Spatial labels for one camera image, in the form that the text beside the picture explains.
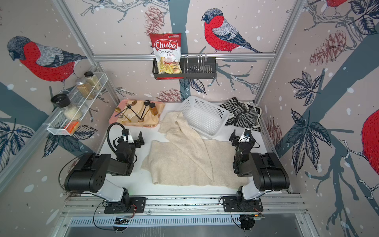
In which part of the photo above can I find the white plastic basket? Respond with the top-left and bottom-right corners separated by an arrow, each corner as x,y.
179,96 -> 230,138

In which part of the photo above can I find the beige knitted scarf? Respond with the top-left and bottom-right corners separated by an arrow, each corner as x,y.
141,112 -> 249,189

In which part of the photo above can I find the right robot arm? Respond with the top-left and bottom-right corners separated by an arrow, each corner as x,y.
229,129 -> 290,202

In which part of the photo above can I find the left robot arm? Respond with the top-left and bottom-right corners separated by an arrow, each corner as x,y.
63,129 -> 145,204

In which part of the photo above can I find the black white patterned scarf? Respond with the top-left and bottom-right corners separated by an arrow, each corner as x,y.
220,97 -> 262,132

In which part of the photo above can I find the pink tray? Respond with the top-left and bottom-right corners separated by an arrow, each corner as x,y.
108,99 -> 165,128

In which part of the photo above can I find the beige cloth on tray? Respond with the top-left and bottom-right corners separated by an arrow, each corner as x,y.
117,100 -> 165,127

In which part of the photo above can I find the small amber spice bottle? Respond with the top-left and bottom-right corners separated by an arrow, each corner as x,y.
149,102 -> 159,116

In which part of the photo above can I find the gold spoon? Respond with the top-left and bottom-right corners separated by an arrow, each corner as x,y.
114,107 -> 131,122

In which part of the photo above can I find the black gold fork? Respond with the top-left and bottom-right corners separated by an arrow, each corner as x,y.
126,103 -> 141,119

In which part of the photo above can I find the black ladle spoon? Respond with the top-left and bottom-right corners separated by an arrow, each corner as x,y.
138,100 -> 150,122

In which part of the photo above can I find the small orange box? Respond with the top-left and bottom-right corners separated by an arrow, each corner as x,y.
64,121 -> 80,135

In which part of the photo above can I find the large jar black lid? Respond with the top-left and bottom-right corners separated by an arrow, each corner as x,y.
50,94 -> 83,121

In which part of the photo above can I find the spice jar silver lid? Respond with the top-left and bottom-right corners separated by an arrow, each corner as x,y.
76,79 -> 95,100

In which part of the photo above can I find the spice jar black lid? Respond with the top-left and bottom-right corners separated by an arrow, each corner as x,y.
84,71 -> 102,90

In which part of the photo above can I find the red cassava chips bag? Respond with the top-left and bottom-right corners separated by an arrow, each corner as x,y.
150,33 -> 182,74

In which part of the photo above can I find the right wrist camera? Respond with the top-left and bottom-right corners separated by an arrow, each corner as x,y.
239,129 -> 252,142

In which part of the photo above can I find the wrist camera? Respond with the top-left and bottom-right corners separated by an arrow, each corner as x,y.
239,129 -> 252,142
122,129 -> 134,144

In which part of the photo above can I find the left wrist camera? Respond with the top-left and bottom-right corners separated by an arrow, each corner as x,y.
122,129 -> 134,144

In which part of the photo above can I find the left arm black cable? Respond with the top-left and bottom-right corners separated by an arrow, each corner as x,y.
106,122 -> 128,154

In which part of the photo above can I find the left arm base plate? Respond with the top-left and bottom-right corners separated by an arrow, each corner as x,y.
104,197 -> 147,214

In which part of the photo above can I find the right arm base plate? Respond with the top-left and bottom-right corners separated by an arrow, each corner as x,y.
220,196 -> 264,213

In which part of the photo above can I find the white wire wall shelf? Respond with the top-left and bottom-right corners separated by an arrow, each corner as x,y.
47,72 -> 108,136

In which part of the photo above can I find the aluminium front rail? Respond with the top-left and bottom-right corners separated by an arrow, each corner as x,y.
61,193 -> 309,216

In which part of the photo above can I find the black wire wall basket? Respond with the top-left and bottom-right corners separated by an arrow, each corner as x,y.
152,56 -> 217,80

